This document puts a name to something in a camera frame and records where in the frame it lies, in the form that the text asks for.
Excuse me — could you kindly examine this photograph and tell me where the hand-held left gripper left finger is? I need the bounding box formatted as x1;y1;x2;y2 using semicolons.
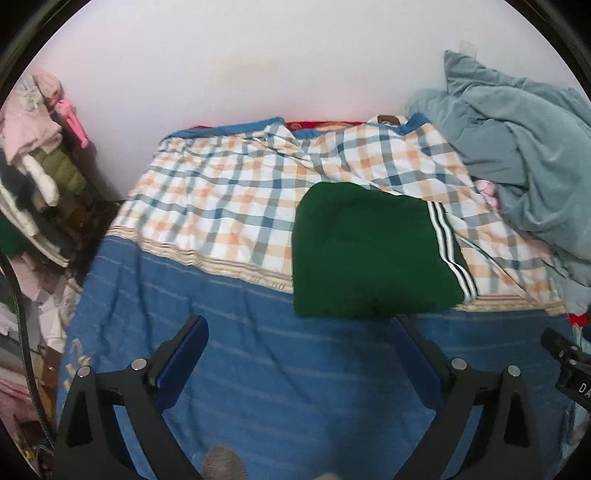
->
54;315;211;480

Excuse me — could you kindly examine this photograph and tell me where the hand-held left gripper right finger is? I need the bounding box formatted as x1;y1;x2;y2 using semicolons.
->
388;315;542;480

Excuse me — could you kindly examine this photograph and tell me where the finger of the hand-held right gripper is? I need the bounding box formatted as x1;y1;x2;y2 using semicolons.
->
540;327;583;367

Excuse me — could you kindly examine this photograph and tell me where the green and white jacket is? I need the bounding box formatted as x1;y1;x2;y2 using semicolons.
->
292;181;479;319

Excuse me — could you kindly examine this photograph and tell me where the pile of clothes on rack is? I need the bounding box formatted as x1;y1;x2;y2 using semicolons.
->
0;69;123;472

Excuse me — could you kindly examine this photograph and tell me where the blue striped blanket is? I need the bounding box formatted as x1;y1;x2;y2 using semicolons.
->
58;233;578;480

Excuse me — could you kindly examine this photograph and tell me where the plaid bed sheet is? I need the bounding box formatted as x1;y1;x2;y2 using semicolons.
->
108;115;568;317

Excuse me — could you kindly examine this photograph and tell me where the small pink cloth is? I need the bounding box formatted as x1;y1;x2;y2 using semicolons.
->
475;179;500;206

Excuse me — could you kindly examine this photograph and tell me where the grey-blue quilt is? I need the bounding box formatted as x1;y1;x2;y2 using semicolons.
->
405;49;591;315

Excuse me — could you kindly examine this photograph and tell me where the red cloth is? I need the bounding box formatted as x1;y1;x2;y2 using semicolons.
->
285;119;370;133

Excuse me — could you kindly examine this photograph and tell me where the pink hanging garment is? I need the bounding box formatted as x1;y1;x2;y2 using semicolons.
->
54;98;89;149

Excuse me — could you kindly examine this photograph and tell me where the black cable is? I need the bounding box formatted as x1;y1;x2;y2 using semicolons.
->
0;251;58;467

